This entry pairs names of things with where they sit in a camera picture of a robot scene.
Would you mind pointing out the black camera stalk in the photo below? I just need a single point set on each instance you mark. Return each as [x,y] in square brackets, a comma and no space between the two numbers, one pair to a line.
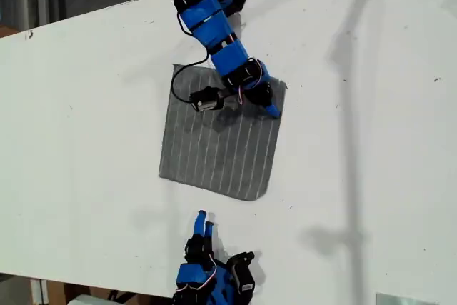
[229,93]

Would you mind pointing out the grey striped square towel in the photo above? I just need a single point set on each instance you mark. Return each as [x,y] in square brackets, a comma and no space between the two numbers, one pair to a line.
[214,155]

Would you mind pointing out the white bracket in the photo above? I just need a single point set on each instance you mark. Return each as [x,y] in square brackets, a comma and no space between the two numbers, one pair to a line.
[38,290]

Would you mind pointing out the brown cardboard box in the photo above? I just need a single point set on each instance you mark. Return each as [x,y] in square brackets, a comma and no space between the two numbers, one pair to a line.
[55,292]

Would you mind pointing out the black camera box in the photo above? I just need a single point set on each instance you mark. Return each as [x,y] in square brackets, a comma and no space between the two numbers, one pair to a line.
[242,276]
[206,99]

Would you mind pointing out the white grey container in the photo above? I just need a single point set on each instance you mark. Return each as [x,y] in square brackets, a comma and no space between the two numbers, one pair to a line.
[89,299]

